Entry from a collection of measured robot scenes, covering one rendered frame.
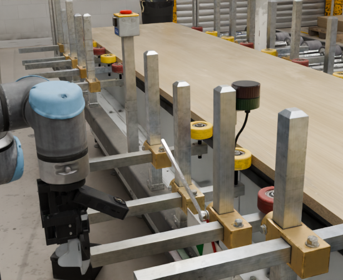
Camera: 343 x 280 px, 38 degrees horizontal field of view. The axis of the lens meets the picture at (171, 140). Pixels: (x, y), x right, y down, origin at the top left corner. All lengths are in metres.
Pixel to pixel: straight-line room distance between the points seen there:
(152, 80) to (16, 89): 0.60
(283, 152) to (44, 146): 0.40
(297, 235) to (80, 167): 0.39
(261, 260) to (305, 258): 0.07
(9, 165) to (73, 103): 0.83
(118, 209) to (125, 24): 0.86
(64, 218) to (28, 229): 1.99
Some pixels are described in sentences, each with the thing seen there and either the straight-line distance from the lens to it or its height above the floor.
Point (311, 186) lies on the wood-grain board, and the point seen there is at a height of 0.90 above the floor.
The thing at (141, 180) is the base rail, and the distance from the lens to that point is 1.68.
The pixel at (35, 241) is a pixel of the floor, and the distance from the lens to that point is 2.79.
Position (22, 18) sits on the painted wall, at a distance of 8.84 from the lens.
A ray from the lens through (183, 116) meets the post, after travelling 1.27.
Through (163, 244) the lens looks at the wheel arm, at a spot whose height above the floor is 0.85.
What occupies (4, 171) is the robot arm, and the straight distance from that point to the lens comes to 1.67.
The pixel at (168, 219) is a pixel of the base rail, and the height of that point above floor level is 0.70.
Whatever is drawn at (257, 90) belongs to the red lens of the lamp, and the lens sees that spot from 1.03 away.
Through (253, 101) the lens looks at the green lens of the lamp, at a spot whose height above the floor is 1.12.
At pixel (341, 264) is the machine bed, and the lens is 1.16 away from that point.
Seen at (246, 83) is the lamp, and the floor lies 1.15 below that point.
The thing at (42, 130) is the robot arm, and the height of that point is 1.13.
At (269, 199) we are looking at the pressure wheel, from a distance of 1.10.
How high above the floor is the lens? 1.41
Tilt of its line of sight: 20 degrees down
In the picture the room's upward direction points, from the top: 2 degrees counter-clockwise
